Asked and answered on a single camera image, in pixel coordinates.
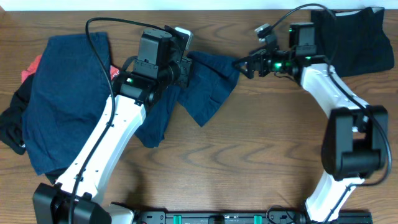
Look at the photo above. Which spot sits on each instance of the navy blue folded garment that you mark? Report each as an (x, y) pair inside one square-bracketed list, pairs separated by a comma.
[(68, 96)]

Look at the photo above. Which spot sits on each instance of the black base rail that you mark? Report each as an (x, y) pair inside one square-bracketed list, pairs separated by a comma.
[(271, 217)]

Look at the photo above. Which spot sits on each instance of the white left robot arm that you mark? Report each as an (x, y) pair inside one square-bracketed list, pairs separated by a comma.
[(78, 193)]

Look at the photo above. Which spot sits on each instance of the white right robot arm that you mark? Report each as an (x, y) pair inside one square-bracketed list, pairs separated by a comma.
[(355, 150)]

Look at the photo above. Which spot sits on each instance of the navy blue shorts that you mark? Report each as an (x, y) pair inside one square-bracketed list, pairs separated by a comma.
[(213, 80)]

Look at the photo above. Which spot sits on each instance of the red printed garment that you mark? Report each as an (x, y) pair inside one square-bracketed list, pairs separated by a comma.
[(31, 69)]

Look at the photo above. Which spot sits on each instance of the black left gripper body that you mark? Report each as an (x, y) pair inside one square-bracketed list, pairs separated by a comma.
[(184, 73)]

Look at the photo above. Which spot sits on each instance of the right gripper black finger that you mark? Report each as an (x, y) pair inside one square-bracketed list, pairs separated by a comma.
[(244, 69), (250, 58)]

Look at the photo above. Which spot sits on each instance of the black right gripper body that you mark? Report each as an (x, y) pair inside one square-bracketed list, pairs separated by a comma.
[(276, 62)]

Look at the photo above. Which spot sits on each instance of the black garment under pile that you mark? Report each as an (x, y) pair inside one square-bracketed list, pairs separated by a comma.
[(11, 118)]

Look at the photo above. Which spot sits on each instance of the black folded garment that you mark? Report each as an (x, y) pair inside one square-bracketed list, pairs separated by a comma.
[(363, 47)]

